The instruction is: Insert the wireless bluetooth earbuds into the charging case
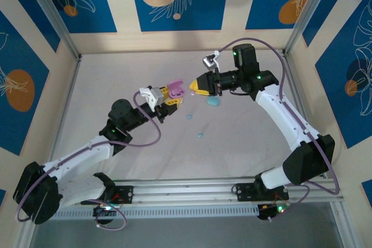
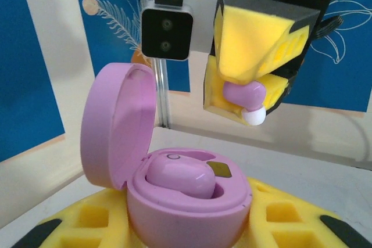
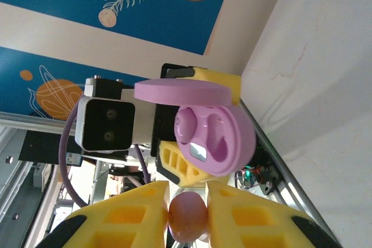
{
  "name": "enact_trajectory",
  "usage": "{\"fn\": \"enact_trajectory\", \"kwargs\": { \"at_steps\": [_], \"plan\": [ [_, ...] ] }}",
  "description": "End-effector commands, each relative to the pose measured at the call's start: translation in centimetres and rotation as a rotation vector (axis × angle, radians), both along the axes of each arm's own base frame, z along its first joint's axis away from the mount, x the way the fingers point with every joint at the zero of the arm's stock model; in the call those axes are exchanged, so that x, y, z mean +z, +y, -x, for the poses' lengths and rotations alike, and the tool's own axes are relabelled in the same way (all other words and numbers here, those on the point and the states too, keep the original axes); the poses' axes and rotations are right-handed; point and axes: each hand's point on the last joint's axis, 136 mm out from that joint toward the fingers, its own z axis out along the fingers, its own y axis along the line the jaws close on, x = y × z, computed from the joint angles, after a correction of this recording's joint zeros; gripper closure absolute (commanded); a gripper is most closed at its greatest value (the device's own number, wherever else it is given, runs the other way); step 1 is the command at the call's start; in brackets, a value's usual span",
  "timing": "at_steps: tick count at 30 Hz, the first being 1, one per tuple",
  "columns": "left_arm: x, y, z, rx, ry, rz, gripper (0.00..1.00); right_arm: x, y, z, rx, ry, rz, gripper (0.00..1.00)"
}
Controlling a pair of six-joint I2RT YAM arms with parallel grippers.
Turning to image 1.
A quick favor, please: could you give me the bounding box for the pink earbud charging case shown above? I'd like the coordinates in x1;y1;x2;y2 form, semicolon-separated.
167;78;187;99

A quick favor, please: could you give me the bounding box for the black controller board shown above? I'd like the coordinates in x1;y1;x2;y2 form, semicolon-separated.
257;203;287;221
92;204;117;225

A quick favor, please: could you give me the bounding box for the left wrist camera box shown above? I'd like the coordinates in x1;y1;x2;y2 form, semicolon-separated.
138;85;163;112

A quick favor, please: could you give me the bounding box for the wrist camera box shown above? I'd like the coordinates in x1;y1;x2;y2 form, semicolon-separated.
138;85;163;112
202;50;221;71

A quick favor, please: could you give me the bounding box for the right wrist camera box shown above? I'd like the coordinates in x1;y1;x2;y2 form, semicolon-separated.
202;50;221;71

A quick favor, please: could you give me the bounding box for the aluminium side rail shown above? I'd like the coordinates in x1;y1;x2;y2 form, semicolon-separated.
11;56;83;248
278;50;354;248

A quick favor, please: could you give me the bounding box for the aluminium frame post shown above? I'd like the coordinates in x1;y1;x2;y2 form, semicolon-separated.
283;0;341;56
20;0;83;60

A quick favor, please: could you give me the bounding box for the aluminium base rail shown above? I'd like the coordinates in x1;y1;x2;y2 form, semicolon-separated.
48;174;344;204

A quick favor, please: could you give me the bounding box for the grey slotted cable duct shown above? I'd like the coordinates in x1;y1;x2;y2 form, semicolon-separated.
37;203;260;220

